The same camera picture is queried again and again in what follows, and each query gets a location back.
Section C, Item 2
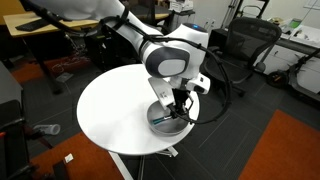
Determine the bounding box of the blue marker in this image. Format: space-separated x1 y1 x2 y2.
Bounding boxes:
151 115 171 125

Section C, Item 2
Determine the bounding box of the clear plastic bottle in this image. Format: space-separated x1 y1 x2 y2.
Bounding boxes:
34 124 61 135

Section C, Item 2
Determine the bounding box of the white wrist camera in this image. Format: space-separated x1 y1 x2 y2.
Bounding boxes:
186 73 211 94

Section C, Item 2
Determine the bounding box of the black keyboard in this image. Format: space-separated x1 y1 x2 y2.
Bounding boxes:
16 19 49 32

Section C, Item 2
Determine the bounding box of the yellow wooden desk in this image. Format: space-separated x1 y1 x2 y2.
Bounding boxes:
2 11 170 94

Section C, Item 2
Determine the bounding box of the white bowl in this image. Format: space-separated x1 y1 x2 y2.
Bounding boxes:
147 101 188 136

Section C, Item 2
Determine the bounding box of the black mesh office chair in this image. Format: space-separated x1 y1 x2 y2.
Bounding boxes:
208 17 282 97

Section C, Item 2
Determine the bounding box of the electric scooter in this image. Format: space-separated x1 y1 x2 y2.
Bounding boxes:
266 48 320 102

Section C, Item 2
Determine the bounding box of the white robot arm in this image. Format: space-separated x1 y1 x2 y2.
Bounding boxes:
22 0 210 121

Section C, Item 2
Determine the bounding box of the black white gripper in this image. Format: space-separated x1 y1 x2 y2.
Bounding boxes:
170 89 193 119

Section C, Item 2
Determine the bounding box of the round white table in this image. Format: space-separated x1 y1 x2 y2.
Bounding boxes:
77 64 193 157

